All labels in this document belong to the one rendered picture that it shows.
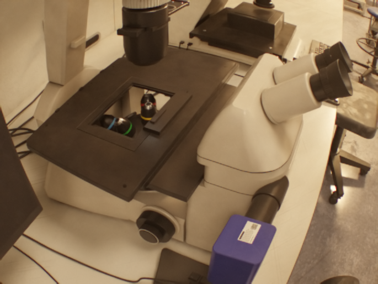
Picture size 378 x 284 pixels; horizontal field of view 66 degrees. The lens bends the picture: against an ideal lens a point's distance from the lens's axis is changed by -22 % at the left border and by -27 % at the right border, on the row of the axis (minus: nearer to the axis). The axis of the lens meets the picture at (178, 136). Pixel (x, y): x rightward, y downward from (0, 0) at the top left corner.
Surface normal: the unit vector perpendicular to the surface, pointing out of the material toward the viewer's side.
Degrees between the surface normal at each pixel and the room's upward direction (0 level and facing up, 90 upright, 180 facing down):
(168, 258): 5
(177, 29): 90
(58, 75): 90
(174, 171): 0
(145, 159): 0
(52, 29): 90
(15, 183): 86
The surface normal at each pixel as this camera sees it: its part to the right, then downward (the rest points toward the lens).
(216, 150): -0.46, 0.53
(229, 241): -0.01, -0.76
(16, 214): 0.88, 0.24
